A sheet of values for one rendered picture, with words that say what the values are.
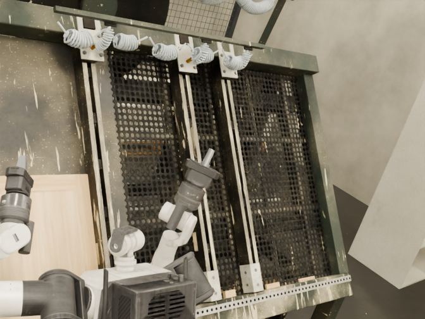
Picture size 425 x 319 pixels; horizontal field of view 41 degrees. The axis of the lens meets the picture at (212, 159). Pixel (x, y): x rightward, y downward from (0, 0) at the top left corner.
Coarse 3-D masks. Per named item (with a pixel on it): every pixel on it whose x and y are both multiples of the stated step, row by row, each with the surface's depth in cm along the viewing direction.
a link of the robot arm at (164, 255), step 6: (162, 246) 198; (156, 252) 201; (162, 252) 199; (168, 252) 198; (174, 252) 200; (156, 258) 200; (162, 258) 199; (168, 258) 200; (156, 264) 201; (162, 264) 200; (168, 264) 201
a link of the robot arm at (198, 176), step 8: (192, 160) 194; (192, 168) 190; (200, 168) 191; (208, 168) 192; (192, 176) 191; (200, 176) 192; (208, 176) 192; (216, 176) 193; (184, 184) 191; (192, 184) 192; (200, 184) 192; (208, 184) 192; (184, 192) 191; (192, 192) 190; (200, 192) 191; (192, 200) 191; (200, 200) 193
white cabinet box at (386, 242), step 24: (408, 120) 499; (408, 144) 500; (408, 168) 501; (384, 192) 518; (408, 192) 501; (384, 216) 518; (408, 216) 502; (360, 240) 536; (384, 240) 519; (408, 240) 503; (384, 264) 520; (408, 264) 503
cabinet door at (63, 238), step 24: (0, 192) 198; (48, 192) 209; (72, 192) 215; (48, 216) 207; (72, 216) 213; (48, 240) 205; (72, 240) 211; (0, 264) 192; (24, 264) 198; (48, 264) 203; (72, 264) 209; (96, 264) 215
